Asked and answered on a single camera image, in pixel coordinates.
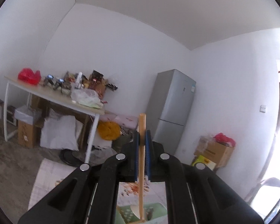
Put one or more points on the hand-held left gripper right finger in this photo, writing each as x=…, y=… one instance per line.
x=148, y=158

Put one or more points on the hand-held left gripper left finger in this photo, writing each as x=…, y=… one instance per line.
x=137, y=158

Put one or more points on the wooden chopstick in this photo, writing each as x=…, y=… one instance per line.
x=142, y=126

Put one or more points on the mint green utensil holder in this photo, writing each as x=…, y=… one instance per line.
x=128, y=214

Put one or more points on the pink box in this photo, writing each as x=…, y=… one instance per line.
x=126, y=121

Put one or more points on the yellow white rice bag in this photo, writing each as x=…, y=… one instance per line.
x=201, y=161

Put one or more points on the grey refrigerator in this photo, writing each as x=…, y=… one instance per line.
x=172, y=102

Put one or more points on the black round object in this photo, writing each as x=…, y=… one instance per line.
x=70, y=157

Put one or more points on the cardboard box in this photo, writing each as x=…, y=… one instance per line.
x=219, y=152
x=37, y=102
x=25, y=133

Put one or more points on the dark brown box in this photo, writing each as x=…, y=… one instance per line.
x=112, y=87
x=96, y=79

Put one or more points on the clear plastic bag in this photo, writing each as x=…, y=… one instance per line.
x=86, y=98

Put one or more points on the white sack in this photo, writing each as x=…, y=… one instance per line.
x=58, y=133

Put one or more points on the glass bottle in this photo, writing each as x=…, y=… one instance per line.
x=78, y=81

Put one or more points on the white side table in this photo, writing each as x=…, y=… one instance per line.
x=49, y=95

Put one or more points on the black device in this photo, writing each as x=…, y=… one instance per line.
x=49, y=80
x=58, y=83

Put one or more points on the silver wrapped box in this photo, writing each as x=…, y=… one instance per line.
x=25, y=114

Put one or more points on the white plastic chair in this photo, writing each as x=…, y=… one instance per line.
x=270, y=183

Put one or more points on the small toaster oven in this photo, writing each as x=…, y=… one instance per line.
x=11, y=119

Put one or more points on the red plastic bag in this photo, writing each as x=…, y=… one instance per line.
x=28, y=75

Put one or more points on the wall socket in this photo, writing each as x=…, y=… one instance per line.
x=263, y=108

